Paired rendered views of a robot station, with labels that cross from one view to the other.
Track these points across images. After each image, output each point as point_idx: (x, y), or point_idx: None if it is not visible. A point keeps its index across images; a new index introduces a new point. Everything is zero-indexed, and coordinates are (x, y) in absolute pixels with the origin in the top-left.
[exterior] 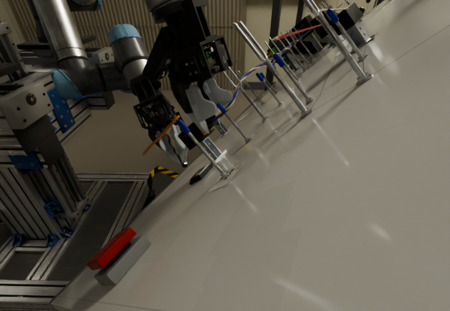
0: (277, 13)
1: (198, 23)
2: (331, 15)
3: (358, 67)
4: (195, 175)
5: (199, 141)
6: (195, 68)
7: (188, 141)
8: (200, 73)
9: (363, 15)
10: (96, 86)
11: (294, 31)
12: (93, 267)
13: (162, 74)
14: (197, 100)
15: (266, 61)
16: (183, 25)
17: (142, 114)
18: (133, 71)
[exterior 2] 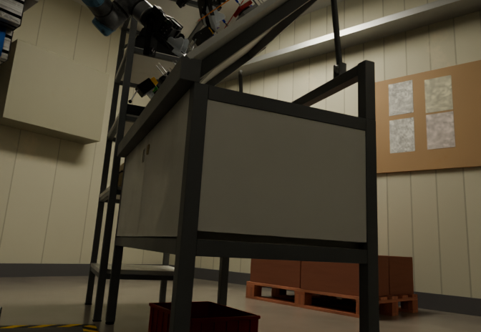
0: (129, 79)
1: None
2: (251, 5)
3: None
4: None
5: (210, 36)
6: None
7: (202, 36)
8: None
9: None
10: (109, 6)
11: (162, 79)
12: (245, 6)
13: (187, 3)
14: (215, 11)
15: None
16: None
17: (162, 23)
18: (149, 4)
